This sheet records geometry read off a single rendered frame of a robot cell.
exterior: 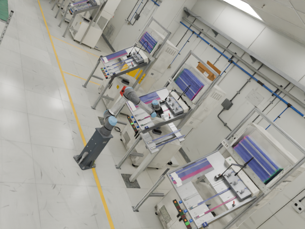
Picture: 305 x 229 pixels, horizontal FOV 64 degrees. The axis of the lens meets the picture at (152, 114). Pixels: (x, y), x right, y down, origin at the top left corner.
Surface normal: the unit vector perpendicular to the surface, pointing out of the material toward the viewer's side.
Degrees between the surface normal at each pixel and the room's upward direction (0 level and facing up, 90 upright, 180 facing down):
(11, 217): 0
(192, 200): 44
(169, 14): 90
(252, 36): 90
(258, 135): 90
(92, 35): 90
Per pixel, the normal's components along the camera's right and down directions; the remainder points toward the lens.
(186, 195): -0.10, -0.70
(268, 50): -0.72, -0.23
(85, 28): 0.41, 0.62
